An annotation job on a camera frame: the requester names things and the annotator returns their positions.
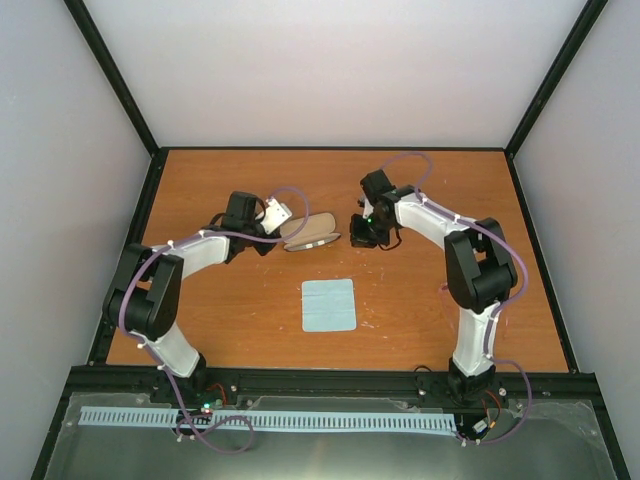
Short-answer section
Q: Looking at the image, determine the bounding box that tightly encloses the plaid glasses case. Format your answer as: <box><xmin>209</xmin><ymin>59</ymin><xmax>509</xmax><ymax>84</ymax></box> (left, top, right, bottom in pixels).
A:
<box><xmin>280</xmin><ymin>212</ymin><xmax>341</xmax><ymax>252</ymax></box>

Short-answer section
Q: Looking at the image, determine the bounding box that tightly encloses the light blue cleaning cloth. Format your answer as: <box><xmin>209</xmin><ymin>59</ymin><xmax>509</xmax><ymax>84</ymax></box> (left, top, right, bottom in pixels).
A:
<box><xmin>301</xmin><ymin>279</ymin><xmax>357</xmax><ymax>333</ymax></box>

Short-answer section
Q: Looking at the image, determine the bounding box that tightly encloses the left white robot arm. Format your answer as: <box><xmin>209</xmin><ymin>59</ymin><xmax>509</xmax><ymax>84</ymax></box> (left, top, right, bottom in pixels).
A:
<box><xmin>102</xmin><ymin>191</ymin><xmax>291</xmax><ymax>403</ymax></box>

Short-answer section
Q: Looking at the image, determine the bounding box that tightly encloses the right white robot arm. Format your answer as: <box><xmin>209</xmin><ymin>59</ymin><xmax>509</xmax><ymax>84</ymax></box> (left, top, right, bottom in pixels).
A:
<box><xmin>350</xmin><ymin>169</ymin><xmax>518</xmax><ymax>403</ymax></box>

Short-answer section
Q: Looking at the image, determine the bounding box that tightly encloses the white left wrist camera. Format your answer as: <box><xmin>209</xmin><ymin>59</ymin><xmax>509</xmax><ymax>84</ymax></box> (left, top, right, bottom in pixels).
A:
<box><xmin>256</xmin><ymin>197</ymin><xmax>292</xmax><ymax>235</ymax></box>

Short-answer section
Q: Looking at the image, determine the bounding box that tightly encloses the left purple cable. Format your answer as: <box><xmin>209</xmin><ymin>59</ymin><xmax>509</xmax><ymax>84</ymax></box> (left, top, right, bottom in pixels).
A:
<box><xmin>119</xmin><ymin>187</ymin><xmax>312</xmax><ymax>455</ymax></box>

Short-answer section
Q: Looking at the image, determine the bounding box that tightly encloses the black aluminium frame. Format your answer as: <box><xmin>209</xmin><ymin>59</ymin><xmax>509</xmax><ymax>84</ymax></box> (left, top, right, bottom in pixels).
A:
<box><xmin>30</xmin><ymin>0</ymin><xmax>632</xmax><ymax>480</ymax></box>

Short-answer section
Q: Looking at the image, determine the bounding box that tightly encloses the light blue cable duct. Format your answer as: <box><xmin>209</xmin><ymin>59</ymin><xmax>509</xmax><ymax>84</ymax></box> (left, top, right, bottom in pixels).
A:
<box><xmin>77</xmin><ymin>406</ymin><xmax>457</xmax><ymax>436</ymax></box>

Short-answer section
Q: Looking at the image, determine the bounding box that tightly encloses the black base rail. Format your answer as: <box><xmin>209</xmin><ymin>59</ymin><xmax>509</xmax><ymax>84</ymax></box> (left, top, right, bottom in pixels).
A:
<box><xmin>67</xmin><ymin>365</ymin><xmax>599</xmax><ymax>415</ymax></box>

